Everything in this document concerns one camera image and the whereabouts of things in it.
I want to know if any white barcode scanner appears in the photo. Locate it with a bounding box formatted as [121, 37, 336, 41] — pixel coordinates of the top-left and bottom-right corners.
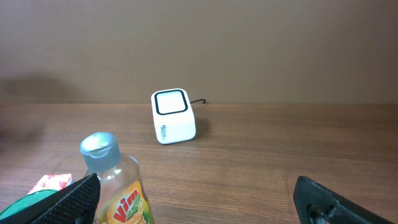
[151, 88, 197, 144]

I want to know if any red white tissue pack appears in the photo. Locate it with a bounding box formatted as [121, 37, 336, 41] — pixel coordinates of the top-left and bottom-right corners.
[28, 174, 73, 194]

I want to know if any yellow dish soap bottle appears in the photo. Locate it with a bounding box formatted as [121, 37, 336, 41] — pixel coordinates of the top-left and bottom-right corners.
[80, 132, 154, 224]

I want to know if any green lid white jar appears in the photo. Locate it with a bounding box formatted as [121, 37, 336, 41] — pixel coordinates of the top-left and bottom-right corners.
[1, 189, 57, 219]

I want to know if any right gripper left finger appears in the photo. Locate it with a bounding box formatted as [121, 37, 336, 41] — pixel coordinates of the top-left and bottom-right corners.
[1, 173, 101, 224]

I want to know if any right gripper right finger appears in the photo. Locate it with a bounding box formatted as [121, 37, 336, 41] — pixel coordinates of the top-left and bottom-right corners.
[293, 176, 392, 224]

